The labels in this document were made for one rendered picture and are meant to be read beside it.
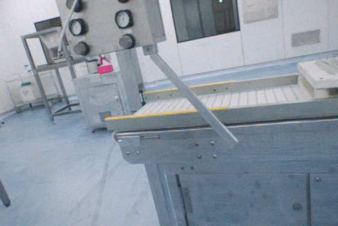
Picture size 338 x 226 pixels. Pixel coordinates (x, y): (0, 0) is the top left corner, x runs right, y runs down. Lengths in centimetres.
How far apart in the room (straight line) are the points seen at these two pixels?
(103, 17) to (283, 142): 50
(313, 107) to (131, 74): 63
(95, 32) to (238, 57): 523
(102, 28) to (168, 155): 36
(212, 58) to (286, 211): 509
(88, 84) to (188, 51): 300
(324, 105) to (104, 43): 50
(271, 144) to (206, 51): 514
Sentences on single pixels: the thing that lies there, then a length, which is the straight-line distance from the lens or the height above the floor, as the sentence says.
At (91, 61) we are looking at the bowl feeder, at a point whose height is 92.
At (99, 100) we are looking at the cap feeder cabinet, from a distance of 329.
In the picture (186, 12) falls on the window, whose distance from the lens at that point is 572.
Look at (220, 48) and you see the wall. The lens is 570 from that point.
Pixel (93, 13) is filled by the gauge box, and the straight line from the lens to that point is 62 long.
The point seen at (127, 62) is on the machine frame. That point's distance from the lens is 95.
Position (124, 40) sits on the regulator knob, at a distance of 56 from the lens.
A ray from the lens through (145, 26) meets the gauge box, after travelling 56.
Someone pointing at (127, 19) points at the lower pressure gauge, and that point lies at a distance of 57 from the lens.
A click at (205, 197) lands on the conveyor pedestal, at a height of 56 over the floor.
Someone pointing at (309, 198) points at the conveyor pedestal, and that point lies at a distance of 78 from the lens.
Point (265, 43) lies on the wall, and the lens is 581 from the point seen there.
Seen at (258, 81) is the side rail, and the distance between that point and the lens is 85.
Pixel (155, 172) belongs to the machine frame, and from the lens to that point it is 109.
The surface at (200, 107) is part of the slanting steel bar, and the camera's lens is 52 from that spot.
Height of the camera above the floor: 104
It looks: 17 degrees down
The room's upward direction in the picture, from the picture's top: 12 degrees counter-clockwise
